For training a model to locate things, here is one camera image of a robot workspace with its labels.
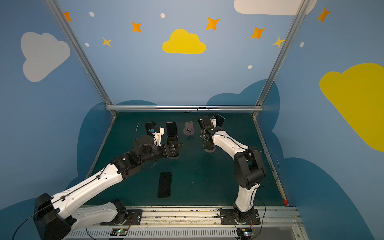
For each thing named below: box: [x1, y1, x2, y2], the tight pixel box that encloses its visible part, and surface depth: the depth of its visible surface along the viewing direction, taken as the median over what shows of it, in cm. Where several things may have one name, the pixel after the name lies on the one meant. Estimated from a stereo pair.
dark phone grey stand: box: [157, 171, 172, 198], surface depth 87 cm
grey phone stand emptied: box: [183, 121, 195, 136], surface depth 107 cm
